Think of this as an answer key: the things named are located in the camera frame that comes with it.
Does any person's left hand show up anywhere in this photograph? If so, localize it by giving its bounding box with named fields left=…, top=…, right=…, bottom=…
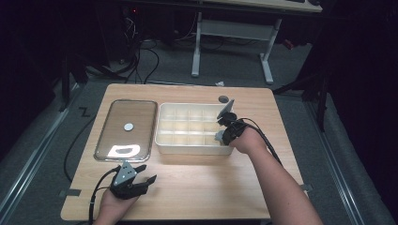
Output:
left=95, top=187, right=139, bottom=221

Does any person's right hand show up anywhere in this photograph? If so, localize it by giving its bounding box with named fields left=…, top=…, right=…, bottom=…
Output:
left=229, top=126, right=268, bottom=157

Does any bundle of black cables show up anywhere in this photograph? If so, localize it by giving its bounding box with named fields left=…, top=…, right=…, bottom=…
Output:
left=116, top=12, right=161, bottom=85

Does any black floor cable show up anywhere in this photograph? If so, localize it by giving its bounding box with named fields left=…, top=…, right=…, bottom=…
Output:
left=63, top=114, right=97, bottom=183

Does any left hand-held gripper cable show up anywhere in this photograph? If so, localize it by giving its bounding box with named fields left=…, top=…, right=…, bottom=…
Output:
left=88, top=166, right=122, bottom=225

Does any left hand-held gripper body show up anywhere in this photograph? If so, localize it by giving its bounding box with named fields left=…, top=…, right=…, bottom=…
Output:
left=109, top=160, right=150, bottom=201

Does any white divided storage box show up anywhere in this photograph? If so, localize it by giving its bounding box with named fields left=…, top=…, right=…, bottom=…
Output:
left=154, top=102, right=235, bottom=157

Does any transparent plastic lid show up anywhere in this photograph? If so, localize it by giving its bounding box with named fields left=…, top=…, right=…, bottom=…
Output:
left=93, top=98, right=159, bottom=163

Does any metal floor rail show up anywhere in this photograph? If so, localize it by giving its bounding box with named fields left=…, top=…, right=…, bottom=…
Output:
left=0, top=82, right=81, bottom=218
left=304, top=99, right=369, bottom=225

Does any white metal-frame desk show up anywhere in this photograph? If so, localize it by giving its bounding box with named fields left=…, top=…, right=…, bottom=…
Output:
left=190, top=0, right=324, bottom=85

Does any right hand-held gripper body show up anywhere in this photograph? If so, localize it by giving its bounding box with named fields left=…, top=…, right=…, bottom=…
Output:
left=216, top=98, right=251, bottom=147

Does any hand-held gripper cable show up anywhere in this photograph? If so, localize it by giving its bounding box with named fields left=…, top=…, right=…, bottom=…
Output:
left=237, top=117, right=283, bottom=166
left=88, top=166, right=122, bottom=225

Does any right hand-held gripper cable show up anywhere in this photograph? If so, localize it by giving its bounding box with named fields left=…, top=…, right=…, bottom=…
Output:
left=237, top=117, right=283, bottom=166

